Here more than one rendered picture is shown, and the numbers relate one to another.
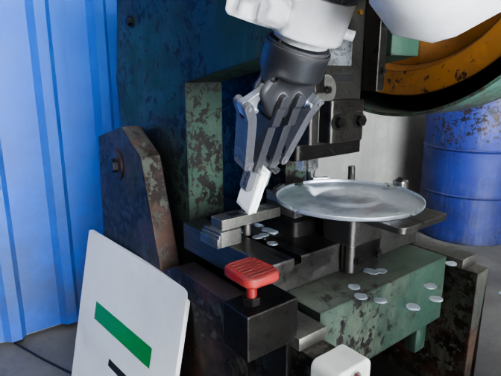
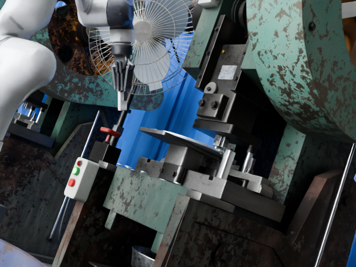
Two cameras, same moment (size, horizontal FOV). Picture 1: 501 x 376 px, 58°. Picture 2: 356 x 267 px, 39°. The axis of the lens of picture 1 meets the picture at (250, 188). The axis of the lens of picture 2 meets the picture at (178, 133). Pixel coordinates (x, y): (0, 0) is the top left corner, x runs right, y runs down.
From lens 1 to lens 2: 2.04 m
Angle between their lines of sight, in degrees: 91
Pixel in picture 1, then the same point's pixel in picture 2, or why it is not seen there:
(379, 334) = (134, 206)
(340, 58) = (226, 75)
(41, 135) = not seen: hidden behind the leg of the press
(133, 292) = not seen: hidden behind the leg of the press
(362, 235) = (170, 157)
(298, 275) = (146, 168)
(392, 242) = (200, 186)
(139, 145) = not seen: hidden behind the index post
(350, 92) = (227, 94)
